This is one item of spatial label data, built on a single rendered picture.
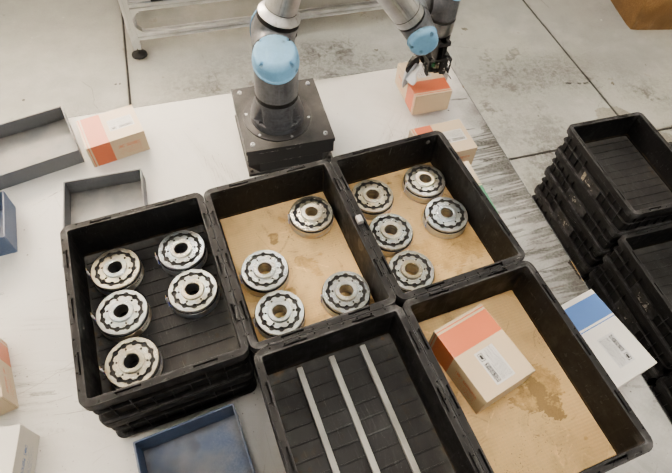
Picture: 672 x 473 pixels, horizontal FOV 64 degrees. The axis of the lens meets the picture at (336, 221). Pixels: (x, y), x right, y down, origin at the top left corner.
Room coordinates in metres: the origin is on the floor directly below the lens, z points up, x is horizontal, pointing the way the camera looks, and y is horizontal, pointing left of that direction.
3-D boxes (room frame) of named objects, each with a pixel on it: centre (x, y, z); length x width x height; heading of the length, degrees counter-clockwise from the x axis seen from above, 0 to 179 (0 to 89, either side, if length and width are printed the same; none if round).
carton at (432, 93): (1.34, -0.24, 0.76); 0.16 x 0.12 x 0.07; 19
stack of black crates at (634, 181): (1.25, -0.98, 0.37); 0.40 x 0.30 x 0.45; 19
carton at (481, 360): (0.41, -0.30, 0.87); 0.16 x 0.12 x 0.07; 34
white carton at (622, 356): (0.51, -0.61, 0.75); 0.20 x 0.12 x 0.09; 32
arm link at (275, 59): (1.11, 0.18, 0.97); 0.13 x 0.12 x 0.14; 11
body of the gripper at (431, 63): (1.31, -0.25, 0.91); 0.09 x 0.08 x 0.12; 19
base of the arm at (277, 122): (1.11, 0.19, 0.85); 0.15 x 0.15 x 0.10
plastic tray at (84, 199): (0.77, 0.59, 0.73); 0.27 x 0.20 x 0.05; 19
